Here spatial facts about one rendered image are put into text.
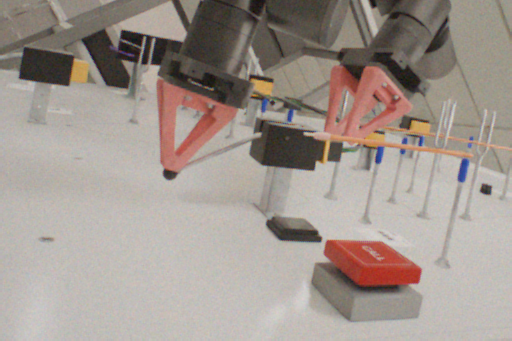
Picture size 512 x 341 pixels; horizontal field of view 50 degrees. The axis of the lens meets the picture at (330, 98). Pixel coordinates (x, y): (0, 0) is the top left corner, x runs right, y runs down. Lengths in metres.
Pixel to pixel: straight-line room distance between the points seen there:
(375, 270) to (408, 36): 0.30
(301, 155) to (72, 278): 0.24
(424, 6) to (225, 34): 0.24
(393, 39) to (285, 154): 0.17
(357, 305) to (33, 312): 0.18
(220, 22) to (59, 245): 0.21
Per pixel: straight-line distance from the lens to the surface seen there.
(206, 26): 0.48
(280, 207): 0.55
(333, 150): 0.55
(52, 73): 0.82
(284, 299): 0.38
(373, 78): 0.55
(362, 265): 0.36
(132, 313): 0.33
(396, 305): 0.38
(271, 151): 0.52
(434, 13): 0.62
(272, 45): 1.67
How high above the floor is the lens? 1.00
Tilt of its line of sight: 21 degrees up
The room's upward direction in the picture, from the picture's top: 60 degrees clockwise
